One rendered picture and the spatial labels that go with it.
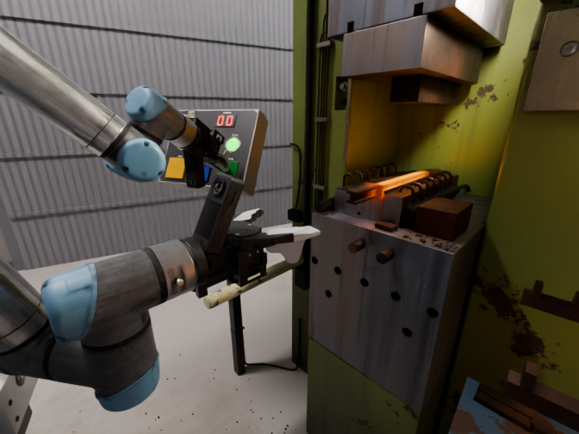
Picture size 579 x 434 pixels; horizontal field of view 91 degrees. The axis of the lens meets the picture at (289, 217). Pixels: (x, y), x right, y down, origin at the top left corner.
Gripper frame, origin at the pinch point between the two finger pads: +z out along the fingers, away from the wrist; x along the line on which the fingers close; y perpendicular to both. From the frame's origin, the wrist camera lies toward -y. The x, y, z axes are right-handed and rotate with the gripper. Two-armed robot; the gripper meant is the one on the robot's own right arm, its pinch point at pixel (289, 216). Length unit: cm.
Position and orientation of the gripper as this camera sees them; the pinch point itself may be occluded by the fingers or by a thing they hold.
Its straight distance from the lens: 52.4
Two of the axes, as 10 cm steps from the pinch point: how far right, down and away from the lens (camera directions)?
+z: 7.2, -2.3, 6.6
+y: 0.0, 9.4, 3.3
